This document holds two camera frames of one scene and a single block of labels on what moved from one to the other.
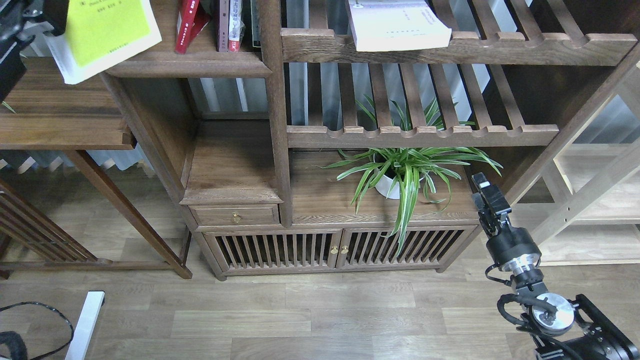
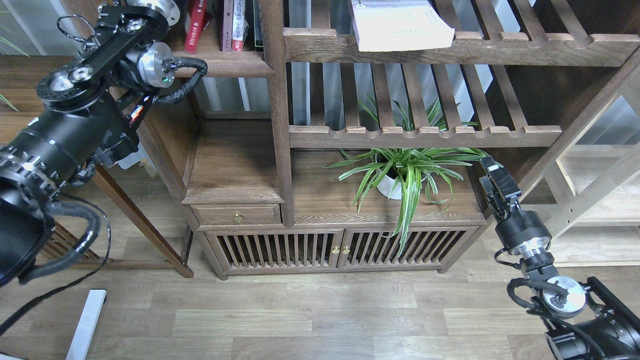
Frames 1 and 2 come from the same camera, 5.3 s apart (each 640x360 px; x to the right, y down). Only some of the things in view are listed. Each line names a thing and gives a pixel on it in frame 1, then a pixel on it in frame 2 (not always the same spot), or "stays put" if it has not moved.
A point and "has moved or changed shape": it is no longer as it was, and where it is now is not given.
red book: (194, 18) has moved or changed shape
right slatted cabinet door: (424, 247) stays put
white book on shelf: (386, 25) stays put
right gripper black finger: (480, 181) → (489, 165)
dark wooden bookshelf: (322, 135) stays put
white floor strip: (85, 329) stays put
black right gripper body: (493, 209) → (500, 192)
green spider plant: (396, 173) stays put
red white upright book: (236, 26) stays put
